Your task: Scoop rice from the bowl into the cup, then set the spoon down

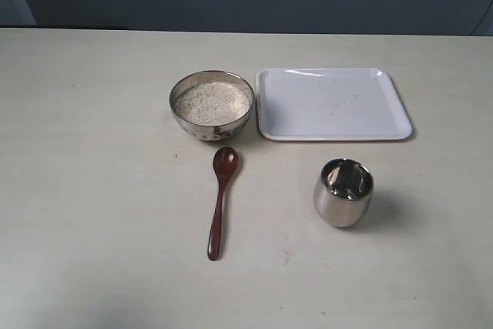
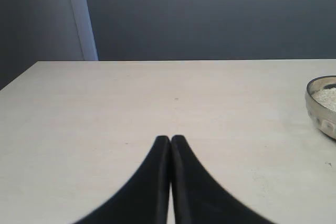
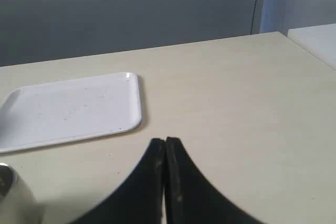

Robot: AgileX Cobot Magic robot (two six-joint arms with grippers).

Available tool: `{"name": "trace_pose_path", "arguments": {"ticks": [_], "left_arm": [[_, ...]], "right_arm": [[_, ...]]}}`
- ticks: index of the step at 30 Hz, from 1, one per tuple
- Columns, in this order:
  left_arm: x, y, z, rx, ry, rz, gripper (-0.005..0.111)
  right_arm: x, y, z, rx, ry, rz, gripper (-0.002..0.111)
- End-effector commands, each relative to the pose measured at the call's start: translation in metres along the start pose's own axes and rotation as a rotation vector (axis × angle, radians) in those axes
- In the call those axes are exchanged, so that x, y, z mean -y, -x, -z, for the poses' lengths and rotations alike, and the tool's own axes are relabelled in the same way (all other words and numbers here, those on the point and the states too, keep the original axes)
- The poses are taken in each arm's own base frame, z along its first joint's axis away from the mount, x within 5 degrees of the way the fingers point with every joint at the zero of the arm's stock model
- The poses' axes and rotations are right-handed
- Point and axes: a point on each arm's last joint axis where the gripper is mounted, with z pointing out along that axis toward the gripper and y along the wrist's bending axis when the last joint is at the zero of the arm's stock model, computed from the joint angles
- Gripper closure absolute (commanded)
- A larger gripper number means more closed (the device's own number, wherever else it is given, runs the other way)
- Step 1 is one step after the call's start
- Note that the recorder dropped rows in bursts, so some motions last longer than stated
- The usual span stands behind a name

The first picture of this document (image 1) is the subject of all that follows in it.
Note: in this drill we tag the white rectangular tray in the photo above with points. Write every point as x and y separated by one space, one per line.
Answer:
334 105

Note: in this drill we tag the shiny steel cup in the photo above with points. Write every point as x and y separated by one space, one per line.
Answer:
343 192

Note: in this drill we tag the dark red wooden spoon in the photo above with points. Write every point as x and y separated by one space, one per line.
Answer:
225 163

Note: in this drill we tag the steel bowl of rice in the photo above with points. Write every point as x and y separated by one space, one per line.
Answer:
212 105

